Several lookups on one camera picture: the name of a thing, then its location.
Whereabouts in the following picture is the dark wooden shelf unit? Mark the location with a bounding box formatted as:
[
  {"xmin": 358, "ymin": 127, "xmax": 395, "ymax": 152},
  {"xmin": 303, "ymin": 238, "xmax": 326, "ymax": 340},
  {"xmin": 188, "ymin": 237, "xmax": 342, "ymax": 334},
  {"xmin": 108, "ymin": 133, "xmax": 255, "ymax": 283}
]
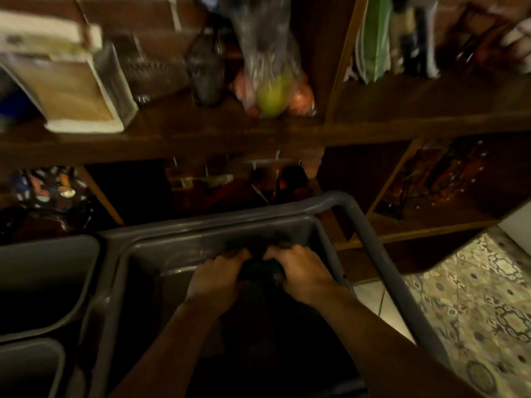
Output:
[{"xmin": 0, "ymin": 0, "xmax": 531, "ymax": 282}]

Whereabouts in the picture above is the patterned rug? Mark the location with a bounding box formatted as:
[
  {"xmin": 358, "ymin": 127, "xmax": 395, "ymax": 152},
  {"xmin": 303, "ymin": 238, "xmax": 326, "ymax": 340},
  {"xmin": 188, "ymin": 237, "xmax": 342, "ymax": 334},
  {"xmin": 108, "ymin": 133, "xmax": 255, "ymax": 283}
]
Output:
[{"xmin": 404, "ymin": 228, "xmax": 531, "ymax": 398}]

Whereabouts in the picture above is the clear plastic bag of fruit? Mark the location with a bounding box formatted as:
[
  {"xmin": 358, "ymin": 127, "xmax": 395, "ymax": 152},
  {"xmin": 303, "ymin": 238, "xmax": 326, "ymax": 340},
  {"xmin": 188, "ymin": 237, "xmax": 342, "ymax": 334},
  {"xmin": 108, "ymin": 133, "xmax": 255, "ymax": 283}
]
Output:
[{"xmin": 222, "ymin": 0, "xmax": 318, "ymax": 119}]

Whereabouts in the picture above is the person's right forearm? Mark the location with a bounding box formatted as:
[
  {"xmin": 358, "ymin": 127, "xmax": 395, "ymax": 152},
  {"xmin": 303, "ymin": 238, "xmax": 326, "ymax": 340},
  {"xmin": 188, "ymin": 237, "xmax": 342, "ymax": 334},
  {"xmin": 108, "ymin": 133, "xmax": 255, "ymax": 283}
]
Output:
[{"xmin": 309, "ymin": 285, "xmax": 484, "ymax": 398}]

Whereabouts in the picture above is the white cardboard box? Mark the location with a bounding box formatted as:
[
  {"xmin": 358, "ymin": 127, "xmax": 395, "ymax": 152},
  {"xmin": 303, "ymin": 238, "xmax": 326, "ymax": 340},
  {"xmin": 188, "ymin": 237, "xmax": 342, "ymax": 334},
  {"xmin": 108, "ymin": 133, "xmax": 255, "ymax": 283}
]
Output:
[{"xmin": 0, "ymin": 10, "xmax": 139, "ymax": 134}]

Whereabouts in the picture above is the metal box grater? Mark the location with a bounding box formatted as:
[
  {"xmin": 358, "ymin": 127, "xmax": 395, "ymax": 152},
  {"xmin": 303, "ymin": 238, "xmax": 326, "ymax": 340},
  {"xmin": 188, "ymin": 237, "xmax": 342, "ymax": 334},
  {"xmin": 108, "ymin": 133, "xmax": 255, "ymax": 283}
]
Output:
[{"xmin": 110, "ymin": 31, "xmax": 189, "ymax": 105}]

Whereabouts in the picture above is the person's left hand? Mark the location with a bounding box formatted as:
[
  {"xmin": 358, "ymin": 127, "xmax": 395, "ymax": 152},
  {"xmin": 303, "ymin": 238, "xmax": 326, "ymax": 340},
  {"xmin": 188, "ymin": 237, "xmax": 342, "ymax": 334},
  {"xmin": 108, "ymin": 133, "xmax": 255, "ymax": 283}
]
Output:
[{"xmin": 185, "ymin": 249, "xmax": 252, "ymax": 316}]

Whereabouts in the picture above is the colourful patterned bag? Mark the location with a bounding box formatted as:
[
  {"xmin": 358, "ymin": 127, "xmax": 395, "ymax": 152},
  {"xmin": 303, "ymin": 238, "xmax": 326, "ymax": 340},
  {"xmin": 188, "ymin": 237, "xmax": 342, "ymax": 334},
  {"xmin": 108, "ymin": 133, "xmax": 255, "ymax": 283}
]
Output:
[{"xmin": 8, "ymin": 166, "xmax": 90, "ymax": 212}]

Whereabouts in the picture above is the green fruit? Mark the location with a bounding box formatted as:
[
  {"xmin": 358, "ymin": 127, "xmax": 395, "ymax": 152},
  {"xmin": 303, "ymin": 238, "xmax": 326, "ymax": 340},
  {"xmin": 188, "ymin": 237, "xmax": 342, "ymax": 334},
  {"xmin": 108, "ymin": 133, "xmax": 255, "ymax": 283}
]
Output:
[{"xmin": 256, "ymin": 74, "xmax": 291, "ymax": 117}]

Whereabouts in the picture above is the reddish patterned packet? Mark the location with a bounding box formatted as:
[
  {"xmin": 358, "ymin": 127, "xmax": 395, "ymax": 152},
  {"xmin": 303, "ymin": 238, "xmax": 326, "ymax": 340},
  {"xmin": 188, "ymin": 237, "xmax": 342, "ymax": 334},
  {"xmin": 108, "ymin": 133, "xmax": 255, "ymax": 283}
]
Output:
[{"xmin": 375, "ymin": 138, "xmax": 490, "ymax": 220}]

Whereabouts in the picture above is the black garbage bag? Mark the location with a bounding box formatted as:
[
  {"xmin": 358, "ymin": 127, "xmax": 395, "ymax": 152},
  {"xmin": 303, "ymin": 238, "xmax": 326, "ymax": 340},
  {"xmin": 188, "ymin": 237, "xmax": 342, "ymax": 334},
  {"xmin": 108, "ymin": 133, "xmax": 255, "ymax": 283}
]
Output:
[{"xmin": 183, "ymin": 240, "xmax": 366, "ymax": 398}]

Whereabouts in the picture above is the person's left forearm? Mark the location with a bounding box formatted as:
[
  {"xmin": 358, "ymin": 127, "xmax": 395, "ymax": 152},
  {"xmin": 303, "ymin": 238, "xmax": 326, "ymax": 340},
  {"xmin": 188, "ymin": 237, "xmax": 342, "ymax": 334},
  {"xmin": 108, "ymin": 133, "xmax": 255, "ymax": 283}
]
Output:
[{"xmin": 109, "ymin": 295, "xmax": 233, "ymax": 398}]

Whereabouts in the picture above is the large grey plastic bin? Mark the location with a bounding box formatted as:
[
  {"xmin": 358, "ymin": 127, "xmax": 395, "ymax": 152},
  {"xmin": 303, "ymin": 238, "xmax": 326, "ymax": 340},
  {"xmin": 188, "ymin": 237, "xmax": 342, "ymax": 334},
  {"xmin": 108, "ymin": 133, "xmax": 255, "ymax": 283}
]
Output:
[{"xmin": 68, "ymin": 190, "xmax": 453, "ymax": 398}]

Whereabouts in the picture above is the person's right hand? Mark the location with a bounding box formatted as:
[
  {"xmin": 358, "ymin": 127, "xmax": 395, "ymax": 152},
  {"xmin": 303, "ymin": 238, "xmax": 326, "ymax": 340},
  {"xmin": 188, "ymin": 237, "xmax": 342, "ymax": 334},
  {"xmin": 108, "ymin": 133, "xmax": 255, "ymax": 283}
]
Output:
[{"xmin": 263, "ymin": 244, "xmax": 345, "ymax": 306}]

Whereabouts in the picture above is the green and white cloth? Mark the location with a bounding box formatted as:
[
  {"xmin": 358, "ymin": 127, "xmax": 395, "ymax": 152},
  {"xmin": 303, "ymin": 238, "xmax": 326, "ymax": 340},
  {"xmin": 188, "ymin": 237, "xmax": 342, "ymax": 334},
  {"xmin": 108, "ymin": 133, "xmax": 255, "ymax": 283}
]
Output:
[{"xmin": 346, "ymin": 0, "xmax": 394, "ymax": 84}]

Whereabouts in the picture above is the dark glass bottle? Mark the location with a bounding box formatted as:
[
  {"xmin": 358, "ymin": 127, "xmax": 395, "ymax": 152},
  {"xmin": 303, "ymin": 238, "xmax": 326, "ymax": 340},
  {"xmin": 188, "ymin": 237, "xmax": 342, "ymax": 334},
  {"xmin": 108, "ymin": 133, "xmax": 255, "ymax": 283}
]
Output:
[{"xmin": 185, "ymin": 20, "xmax": 227, "ymax": 107}]

